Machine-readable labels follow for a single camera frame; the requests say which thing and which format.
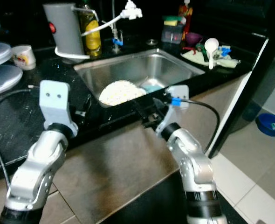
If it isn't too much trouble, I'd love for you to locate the white looped hose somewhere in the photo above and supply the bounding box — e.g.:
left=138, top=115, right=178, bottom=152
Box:
left=55, top=46, right=90, bottom=61

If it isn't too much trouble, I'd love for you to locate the yellow oil bottle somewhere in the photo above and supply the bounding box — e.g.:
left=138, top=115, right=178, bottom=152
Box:
left=79, top=0, right=103, bottom=59

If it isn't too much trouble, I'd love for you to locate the blue plastic basin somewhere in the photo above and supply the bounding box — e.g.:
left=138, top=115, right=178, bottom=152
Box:
left=255, top=112, right=275, bottom=137

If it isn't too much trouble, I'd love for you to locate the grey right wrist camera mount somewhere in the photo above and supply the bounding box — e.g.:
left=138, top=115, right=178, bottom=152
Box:
left=155, top=84, right=190, bottom=139

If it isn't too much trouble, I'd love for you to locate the white tiered plastic rack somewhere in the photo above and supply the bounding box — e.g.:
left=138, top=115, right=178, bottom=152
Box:
left=0, top=14, right=24, bottom=98

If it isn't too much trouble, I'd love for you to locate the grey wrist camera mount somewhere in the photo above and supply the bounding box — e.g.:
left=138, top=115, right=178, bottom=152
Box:
left=39, top=79, right=80, bottom=138
left=155, top=84, right=190, bottom=139

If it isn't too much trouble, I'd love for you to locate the stainless steel sink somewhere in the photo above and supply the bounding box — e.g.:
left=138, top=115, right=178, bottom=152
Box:
left=73, top=48, right=206, bottom=109

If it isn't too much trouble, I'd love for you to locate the red yellow figurine bottle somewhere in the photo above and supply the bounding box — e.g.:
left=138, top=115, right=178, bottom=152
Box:
left=178, top=0, right=194, bottom=28

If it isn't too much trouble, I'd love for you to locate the black floor mat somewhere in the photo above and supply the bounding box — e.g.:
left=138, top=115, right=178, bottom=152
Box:
left=100, top=170, right=250, bottom=224

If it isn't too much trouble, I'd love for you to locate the chrome faucet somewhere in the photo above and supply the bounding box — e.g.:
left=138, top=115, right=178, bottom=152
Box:
left=111, top=0, right=124, bottom=54

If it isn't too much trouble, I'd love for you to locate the yellow green sponge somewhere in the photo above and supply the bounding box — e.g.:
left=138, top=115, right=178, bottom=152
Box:
left=162, top=15, right=184, bottom=26

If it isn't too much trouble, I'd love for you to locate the white printed mug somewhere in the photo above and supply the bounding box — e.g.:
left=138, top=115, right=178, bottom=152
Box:
left=12, top=44, right=37, bottom=71

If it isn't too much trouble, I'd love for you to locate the light blue bowl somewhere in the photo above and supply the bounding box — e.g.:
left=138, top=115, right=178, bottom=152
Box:
left=140, top=84, right=164, bottom=94

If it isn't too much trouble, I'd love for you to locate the pale yellow cloth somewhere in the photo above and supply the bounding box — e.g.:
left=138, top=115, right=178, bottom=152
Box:
left=181, top=44, right=241, bottom=70

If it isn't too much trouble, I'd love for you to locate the grey water filter cylinder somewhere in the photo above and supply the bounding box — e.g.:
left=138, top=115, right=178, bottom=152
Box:
left=42, top=2, right=87, bottom=59

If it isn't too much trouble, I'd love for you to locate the floral print plate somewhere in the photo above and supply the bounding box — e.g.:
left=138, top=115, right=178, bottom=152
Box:
left=98, top=80, right=148, bottom=107

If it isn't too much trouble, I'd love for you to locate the white faucet hose adapter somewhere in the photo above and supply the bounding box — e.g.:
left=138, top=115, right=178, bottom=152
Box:
left=82, top=0, right=144, bottom=38

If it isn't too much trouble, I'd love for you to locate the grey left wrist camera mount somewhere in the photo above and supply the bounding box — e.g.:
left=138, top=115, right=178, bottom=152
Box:
left=39, top=79, right=80, bottom=138

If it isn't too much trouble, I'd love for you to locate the green handled utensil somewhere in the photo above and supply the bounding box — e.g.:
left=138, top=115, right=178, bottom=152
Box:
left=194, top=42, right=210, bottom=61

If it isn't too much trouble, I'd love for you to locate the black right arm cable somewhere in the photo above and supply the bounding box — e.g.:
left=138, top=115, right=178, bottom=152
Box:
left=175, top=97, right=222, bottom=154

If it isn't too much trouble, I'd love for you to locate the small blue utensil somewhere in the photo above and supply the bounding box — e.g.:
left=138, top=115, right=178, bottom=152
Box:
left=219, top=46, right=232, bottom=57

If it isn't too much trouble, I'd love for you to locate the clear sponge container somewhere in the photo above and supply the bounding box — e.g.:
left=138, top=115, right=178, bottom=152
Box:
left=161, top=23, right=186, bottom=45

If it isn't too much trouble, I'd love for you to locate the white plastic ladle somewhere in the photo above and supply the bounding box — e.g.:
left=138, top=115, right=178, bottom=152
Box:
left=204, top=37, right=220, bottom=70

